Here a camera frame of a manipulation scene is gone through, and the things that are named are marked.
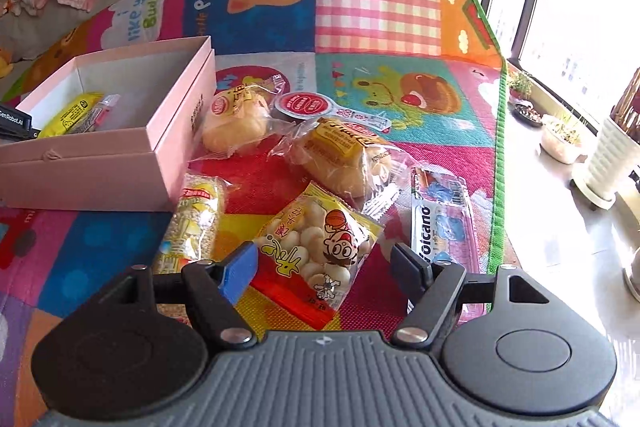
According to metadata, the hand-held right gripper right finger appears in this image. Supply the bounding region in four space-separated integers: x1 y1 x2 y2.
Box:
389 243 548 350

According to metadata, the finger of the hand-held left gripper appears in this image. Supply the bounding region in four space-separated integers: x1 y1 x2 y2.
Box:
0 104 42 140

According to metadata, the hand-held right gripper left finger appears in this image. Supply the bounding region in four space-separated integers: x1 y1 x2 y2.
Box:
100 241 260 349

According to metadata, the yellow snack packet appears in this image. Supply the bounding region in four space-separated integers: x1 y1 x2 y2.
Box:
39 92 104 138

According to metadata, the pink candy packet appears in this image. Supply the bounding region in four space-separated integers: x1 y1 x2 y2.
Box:
410 164 484 282

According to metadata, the yellow rice cracker bar packet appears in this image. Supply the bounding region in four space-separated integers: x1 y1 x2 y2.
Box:
151 173 230 279

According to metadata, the cartoon ball biscuit packet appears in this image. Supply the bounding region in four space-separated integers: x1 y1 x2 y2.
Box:
249 182 387 331

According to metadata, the small clear snack packet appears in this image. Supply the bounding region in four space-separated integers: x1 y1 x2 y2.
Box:
80 94 122 134

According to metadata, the pink cardboard box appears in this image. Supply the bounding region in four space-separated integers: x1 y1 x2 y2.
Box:
0 36 217 212

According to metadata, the yellow label bread packet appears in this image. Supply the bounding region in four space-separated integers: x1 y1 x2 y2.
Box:
269 117 402 210

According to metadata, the round bread bun packet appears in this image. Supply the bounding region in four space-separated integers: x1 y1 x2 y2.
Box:
201 86 275 156

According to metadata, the red lid jelly cup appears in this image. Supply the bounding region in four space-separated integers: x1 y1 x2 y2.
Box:
272 91 393 134

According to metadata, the dark plant dish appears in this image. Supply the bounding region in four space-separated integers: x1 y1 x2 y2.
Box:
512 103 544 128

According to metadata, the small white plant pot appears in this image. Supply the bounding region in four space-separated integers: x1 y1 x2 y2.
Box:
540 109 587 165

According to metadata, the small green potted plant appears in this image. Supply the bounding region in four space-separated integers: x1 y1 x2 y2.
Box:
506 69 535 102

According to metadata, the white round vessel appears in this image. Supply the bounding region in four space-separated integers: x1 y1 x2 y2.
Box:
621 246 640 304

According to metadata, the white ribbed planter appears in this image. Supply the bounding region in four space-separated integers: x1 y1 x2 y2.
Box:
571 67 640 211

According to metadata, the colourful cartoon play mat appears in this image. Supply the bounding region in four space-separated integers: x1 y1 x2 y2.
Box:
0 0 523 427

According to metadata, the dark window frame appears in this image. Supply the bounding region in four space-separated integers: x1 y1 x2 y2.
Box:
477 0 547 65

